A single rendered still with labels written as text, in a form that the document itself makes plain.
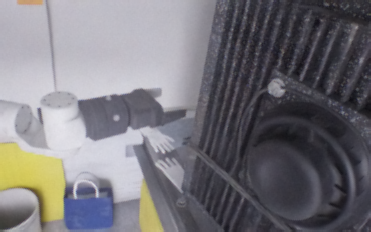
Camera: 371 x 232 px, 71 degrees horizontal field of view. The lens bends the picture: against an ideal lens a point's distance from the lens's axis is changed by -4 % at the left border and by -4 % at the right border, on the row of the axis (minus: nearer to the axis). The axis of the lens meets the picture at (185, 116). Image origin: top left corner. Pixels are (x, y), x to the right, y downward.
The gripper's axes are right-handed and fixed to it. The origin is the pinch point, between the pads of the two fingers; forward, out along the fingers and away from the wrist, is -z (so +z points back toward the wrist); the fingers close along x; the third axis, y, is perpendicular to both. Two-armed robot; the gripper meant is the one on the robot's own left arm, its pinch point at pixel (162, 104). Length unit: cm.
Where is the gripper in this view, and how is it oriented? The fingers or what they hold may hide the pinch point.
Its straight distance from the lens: 64.8
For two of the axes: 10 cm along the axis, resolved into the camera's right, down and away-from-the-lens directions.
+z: -8.0, 2.2, -5.6
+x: -5.8, -5.0, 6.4
